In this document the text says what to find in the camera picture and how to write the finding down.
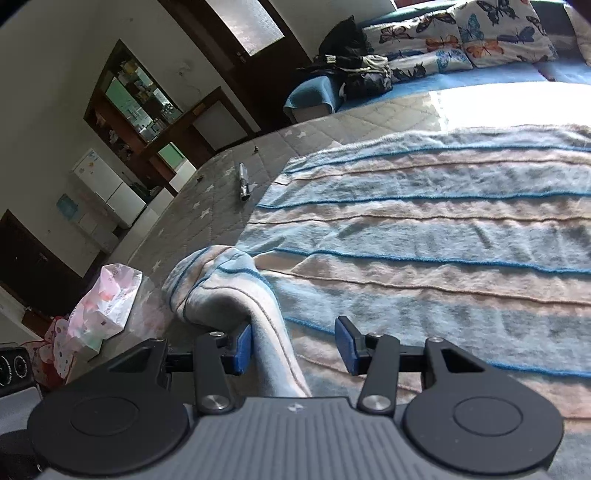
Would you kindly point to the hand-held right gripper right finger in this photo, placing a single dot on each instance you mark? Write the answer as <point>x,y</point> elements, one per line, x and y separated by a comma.
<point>345,346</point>

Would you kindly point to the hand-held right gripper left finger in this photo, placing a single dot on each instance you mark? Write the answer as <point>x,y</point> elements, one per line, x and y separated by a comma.
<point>242,350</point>

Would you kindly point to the blue pink striped cloth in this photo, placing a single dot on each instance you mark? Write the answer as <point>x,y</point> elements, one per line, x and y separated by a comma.
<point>415,240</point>

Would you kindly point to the pink plastic bag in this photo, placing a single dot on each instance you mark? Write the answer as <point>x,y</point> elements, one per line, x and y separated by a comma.
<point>106,304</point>

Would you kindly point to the silver flashlight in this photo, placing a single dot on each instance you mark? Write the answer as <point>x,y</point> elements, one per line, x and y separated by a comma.
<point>242,182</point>

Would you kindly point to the red patterned bag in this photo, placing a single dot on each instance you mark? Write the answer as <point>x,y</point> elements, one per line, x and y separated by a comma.
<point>48,355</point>

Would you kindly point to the white refrigerator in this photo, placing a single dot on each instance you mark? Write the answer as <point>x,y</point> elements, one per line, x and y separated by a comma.
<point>113,189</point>

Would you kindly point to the dark wooden door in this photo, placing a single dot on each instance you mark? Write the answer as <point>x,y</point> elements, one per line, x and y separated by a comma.
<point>32,263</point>

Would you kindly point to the black appliance with dials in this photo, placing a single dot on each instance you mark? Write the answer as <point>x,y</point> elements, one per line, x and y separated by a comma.
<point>14,369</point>

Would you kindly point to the blue sofa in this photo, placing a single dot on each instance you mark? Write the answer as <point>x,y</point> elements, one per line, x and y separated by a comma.
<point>318,94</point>

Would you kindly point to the dark wooden display cabinet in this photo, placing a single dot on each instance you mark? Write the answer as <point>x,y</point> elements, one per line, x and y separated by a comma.
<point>138,115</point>

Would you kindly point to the black white garment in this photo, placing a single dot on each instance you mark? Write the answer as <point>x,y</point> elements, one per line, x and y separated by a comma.
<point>360,74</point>

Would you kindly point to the butterfly print pillow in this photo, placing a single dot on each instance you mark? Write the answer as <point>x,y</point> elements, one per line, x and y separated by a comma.
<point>431,64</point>
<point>503,32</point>
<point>411,32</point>

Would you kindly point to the brown door with frosted glass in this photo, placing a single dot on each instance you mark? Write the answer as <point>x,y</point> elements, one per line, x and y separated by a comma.
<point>258,41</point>

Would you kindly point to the pale cushion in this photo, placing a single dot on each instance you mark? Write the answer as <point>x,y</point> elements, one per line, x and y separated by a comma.
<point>582,32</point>

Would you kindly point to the blue wall sticker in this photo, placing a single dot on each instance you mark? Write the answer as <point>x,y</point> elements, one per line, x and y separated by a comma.
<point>66,206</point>

